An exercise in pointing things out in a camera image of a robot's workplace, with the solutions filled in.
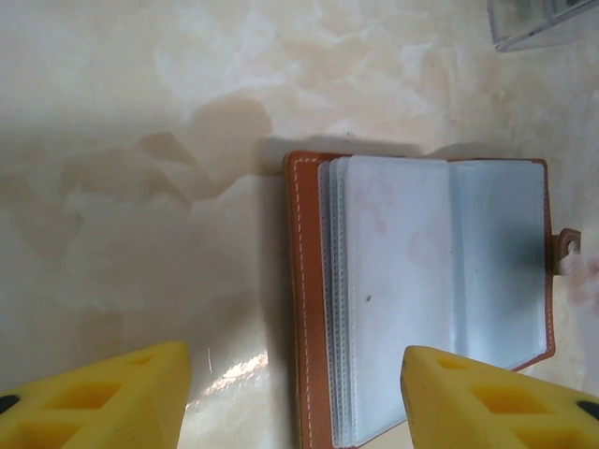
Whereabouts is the clear acrylic card stand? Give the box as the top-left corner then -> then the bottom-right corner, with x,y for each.
486,0 -> 599,53

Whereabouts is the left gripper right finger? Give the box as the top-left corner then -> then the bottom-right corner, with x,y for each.
401,344 -> 599,449

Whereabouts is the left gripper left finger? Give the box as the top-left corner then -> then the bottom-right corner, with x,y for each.
0,340 -> 191,449

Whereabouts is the brown leather card holder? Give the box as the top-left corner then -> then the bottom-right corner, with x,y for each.
283,150 -> 584,448

